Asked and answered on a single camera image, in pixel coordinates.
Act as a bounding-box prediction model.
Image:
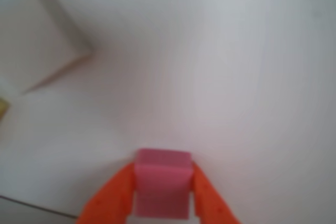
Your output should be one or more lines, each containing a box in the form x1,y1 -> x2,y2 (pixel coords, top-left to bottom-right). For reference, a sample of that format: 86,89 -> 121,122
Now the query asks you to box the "yellow foam cuboid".
0,97 -> 11,127

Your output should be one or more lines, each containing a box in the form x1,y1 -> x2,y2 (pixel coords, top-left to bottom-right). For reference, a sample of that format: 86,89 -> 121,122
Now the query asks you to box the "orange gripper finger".
76,161 -> 137,224
189,161 -> 241,224

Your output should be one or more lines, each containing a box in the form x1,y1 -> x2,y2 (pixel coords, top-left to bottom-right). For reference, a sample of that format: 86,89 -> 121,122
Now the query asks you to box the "white foam cuboid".
0,0 -> 93,95

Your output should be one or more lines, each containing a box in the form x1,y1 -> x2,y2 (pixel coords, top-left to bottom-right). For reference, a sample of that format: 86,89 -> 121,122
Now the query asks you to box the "pink foam cuboid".
133,148 -> 194,220

